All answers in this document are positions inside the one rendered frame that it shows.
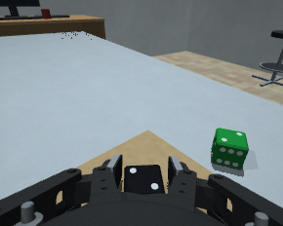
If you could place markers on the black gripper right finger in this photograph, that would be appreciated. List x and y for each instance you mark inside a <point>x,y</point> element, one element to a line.
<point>248,208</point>

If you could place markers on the black die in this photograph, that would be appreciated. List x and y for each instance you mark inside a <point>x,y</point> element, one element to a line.
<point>143,180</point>

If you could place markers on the tan flat mat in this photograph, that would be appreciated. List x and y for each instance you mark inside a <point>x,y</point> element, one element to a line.
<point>145,149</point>

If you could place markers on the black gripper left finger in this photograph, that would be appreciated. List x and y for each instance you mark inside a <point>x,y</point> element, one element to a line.
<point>37,203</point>

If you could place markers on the green die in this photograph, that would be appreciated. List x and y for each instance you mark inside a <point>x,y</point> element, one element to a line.
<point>229,148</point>

